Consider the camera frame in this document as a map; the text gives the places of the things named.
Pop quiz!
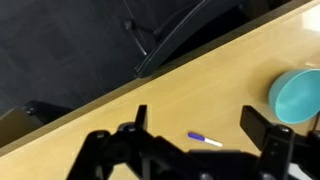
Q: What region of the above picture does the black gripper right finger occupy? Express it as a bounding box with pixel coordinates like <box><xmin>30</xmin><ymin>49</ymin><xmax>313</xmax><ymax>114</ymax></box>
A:
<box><xmin>239</xmin><ymin>105</ymin><xmax>320</xmax><ymax>180</ymax></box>

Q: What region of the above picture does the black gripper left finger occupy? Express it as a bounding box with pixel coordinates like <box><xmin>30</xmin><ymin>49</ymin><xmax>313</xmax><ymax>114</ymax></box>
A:
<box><xmin>66</xmin><ymin>104</ymin><xmax>188</xmax><ymax>180</ymax></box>

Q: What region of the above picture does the purple and white pen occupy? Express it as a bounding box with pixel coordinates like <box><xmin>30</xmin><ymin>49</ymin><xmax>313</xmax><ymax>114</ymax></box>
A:
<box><xmin>187</xmin><ymin>131</ymin><xmax>224</xmax><ymax>148</ymax></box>

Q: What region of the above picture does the teal bowl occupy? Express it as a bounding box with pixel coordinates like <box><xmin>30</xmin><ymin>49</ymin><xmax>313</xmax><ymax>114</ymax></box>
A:
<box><xmin>268</xmin><ymin>68</ymin><xmax>320</xmax><ymax>125</ymax></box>

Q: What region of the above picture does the black office chair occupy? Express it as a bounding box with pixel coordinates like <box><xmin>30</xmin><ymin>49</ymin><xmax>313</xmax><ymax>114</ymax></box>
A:
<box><xmin>123</xmin><ymin>0</ymin><xmax>249</xmax><ymax>80</ymax></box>

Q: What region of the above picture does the black metal bracket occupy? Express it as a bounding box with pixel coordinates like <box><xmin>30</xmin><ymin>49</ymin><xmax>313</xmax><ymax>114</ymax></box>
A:
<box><xmin>22</xmin><ymin>99</ymin><xmax>74</xmax><ymax>126</ymax></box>

